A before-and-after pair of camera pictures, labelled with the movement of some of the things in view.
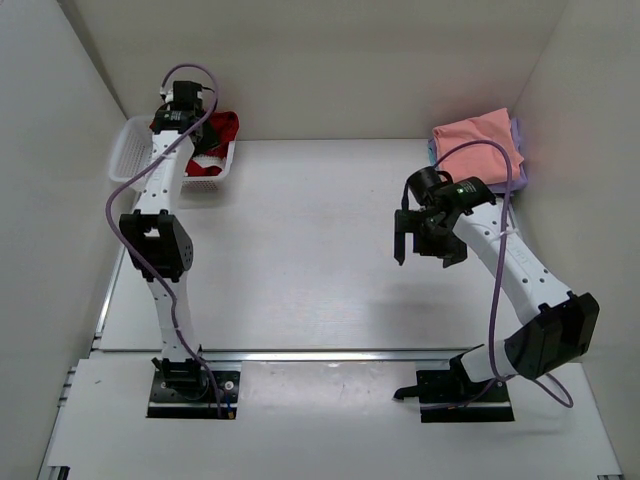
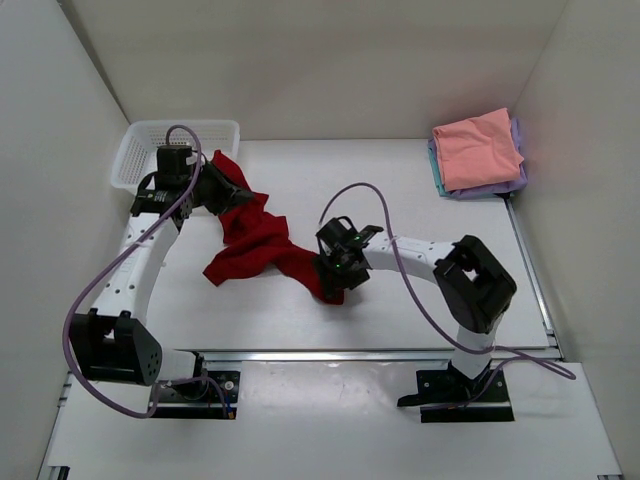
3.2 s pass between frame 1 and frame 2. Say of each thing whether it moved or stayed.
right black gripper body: moved
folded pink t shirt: stayed
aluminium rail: stayed
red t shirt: moved
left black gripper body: moved
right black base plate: stayed
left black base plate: stayed
